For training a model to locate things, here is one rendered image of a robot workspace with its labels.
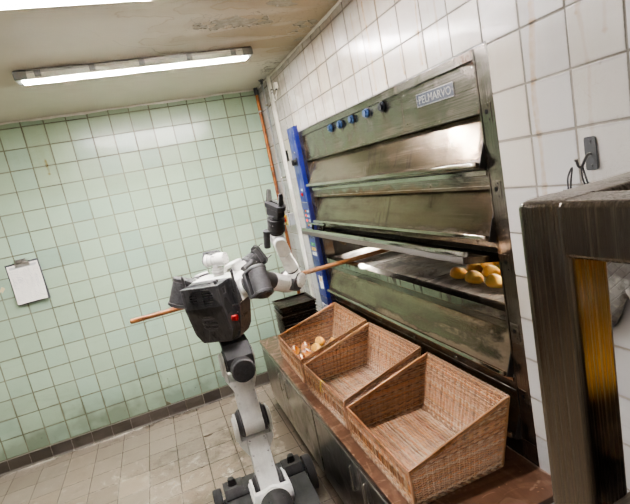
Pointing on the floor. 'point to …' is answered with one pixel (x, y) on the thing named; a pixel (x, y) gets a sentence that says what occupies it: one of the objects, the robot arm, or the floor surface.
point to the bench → (521, 474)
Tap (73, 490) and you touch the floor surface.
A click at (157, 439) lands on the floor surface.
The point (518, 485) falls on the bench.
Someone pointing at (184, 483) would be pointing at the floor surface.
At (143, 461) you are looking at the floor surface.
